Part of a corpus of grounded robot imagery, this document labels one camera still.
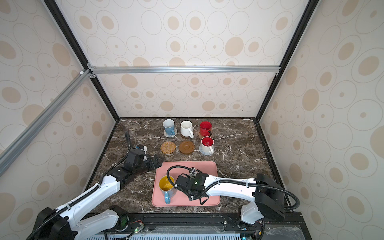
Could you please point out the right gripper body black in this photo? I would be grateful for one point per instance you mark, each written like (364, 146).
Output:
(188, 196)

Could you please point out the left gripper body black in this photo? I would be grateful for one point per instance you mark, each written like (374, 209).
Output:
(146, 166)

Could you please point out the woven rattan round coaster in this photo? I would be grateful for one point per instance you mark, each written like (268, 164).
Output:
(168, 147)

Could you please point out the blue mug yellow inside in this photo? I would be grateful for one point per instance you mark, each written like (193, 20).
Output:
(167, 188)

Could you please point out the brown wooden coaster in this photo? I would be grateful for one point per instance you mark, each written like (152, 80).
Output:
(186, 147)
(185, 137)

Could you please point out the blue floral mug white inside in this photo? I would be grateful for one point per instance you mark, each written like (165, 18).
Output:
(169, 126)

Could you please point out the white mug red inside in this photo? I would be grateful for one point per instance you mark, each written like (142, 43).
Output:
(207, 144)

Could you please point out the dark red mug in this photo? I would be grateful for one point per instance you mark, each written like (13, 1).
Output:
(205, 129)

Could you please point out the multicolour woven round coaster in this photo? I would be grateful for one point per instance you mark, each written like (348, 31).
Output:
(170, 136)

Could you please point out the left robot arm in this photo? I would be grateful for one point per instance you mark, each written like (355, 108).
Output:
(90, 195)

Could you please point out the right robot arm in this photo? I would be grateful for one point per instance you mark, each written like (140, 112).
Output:
(266, 198)

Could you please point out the pink rectangular tray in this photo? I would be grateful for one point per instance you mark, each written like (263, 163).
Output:
(179, 199)

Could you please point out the left diagonal aluminium bar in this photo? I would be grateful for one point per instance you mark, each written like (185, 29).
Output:
(25, 138)

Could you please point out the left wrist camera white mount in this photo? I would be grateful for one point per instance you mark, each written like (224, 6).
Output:
(135, 157)

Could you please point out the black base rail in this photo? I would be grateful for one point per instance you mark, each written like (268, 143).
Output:
(190, 226)

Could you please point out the horizontal aluminium frame bar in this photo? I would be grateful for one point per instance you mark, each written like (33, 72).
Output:
(178, 70)

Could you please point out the left black frame post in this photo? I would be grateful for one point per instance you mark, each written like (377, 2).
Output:
(54, 10)

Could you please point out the black frame post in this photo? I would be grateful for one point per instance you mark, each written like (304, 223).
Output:
(301, 27)
(54, 10)

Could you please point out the right black frame post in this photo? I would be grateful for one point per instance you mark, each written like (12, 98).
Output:
(301, 27)

